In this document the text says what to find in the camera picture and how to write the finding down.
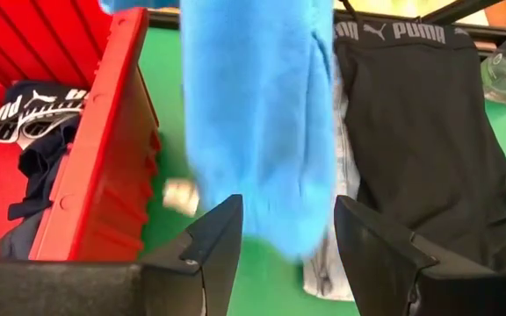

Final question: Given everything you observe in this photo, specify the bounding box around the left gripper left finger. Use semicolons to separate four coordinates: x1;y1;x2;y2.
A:
141;194;244;316

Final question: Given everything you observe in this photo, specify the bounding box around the plain black cloth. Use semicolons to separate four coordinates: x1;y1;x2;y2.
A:
332;17;506;276

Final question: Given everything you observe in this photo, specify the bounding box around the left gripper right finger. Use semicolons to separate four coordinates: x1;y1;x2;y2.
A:
334;195;495;316

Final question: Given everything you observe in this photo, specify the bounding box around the black printed garment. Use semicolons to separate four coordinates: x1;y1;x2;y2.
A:
0;80;90;220

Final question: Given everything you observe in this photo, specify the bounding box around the dark navy cloth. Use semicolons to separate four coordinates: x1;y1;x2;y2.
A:
0;209;47;260

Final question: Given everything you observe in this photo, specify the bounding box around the green table mat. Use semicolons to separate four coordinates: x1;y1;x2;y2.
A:
138;26;506;316

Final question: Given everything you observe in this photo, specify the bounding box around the red plastic laundry bin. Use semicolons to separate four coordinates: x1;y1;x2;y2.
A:
0;0;162;262

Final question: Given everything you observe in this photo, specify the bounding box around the bright blue cloth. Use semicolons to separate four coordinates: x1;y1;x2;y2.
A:
98;0;337;260

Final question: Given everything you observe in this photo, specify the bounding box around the light blue denim garment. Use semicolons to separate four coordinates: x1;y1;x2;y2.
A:
301;56;362;303

